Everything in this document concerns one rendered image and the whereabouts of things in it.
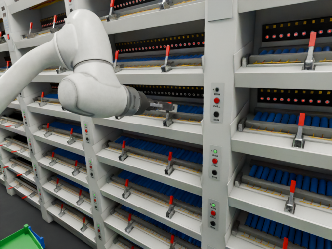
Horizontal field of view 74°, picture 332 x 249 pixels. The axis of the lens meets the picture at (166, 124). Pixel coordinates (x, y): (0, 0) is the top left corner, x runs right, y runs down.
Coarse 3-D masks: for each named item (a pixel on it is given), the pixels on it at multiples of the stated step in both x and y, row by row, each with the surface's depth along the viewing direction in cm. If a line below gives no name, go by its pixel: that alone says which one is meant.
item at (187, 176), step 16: (96, 144) 112; (112, 144) 114; (128, 144) 111; (144, 144) 108; (160, 144) 107; (176, 144) 102; (192, 144) 98; (112, 160) 106; (128, 160) 102; (144, 160) 99; (160, 160) 96; (176, 160) 92; (192, 160) 92; (144, 176) 97; (160, 176) 90; (176, 176) 86; (192, 176) 85; (192, 192) 83
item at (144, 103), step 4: (140, 92) 66; (140, 96) 65; (144, 96) 66; (140, 100) 65; (144, 100) 66; (140, 104) 65; (144, 104) 66; (148, 104) 67; (140, 108) 65; (144, 108) 66; (136, 112) 66; (140, 112) 67
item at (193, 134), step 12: (156, 96) 103; (168, 96) 100; (96, 120) 107; (108, 120) 101; (120, 120) 97; (132, 120) 94; (144, 120) 92; (156, 120) 90; (144, 132) 90; (156, 132) 86; (168, 132) 82; (180, 132) 79; (192, 132) 76
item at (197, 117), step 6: (144, 114) 96; (150, 114) 94; (156, 114) 92; (162, 114) 90; (174, 114) 87; (180, 114) 85; (186, 114) 84; (192, 114) 83; (198, 114) 82; (180, 120) 84; (192, 120) 83; (198, 120) 82
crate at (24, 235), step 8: (16, 232) 140; (24, 232) 144; (8, 240) 138; (16, 240) 140; (24, 240) 142; (32, 240) 143; (0, 248) 134; (8, 248) 135; (16, 248) 136; (24, 248) 138; (32, 248) 139; (40, 248) 138
